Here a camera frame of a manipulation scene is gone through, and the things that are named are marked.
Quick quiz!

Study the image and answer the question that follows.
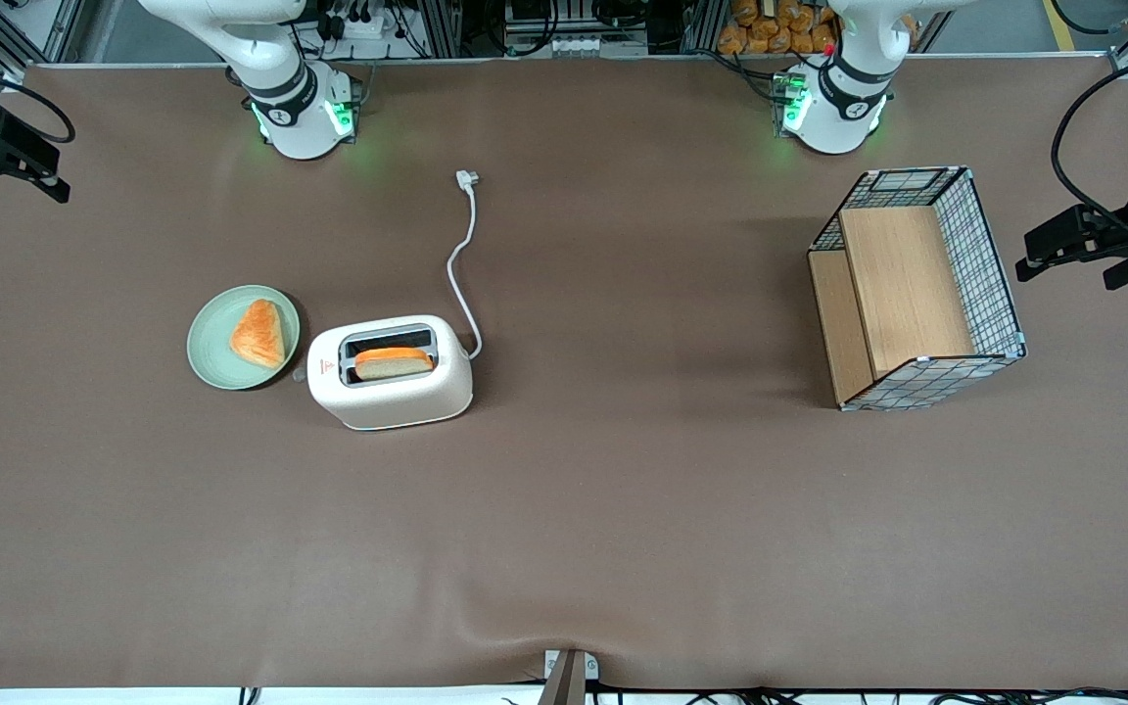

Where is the white two-slot toaster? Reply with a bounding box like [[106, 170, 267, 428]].
[[306, 314, 475, 432]]

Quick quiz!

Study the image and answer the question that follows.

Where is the pale green round plate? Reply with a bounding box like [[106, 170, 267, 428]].
[[186, 285, 302, 392]]

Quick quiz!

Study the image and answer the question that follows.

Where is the triangular golden pastry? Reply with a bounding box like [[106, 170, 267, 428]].
[[230, 299, 287, 370]]

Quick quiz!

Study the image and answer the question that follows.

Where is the bag of bread rolls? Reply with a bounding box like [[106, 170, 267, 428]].
[[718, 0, 839, 56]]

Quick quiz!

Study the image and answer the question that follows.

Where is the white power strip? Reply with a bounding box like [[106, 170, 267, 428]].
[[327, 5, 400, 40]]

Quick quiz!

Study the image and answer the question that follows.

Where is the toast slice with orange crust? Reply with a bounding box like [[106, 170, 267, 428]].
[[354, 346, 435, 383]]

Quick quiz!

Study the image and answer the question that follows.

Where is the white connector block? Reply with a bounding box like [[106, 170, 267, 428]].
[[540, 34, 650, 58]]

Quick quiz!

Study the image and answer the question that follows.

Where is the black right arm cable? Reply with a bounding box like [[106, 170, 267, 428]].
[[0, 69, 77, 145]]

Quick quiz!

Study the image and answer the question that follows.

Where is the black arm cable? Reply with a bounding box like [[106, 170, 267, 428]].
[[1051, 47, 1128, 246], [0, 69, 77, 145]]

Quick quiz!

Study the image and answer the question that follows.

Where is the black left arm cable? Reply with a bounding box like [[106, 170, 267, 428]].
[[1051, 47, 1128, 246]]

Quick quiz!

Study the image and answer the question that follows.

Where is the wire basket with wooden shelf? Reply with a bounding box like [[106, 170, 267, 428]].
[[807, 166, 1028, 412]]

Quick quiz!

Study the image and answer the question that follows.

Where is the white toaster power cable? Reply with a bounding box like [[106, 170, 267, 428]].
[[446, 169, 484, 361]]

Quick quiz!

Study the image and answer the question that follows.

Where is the metal table edge bracket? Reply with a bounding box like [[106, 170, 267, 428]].
[[540, 648, 600, 705]]

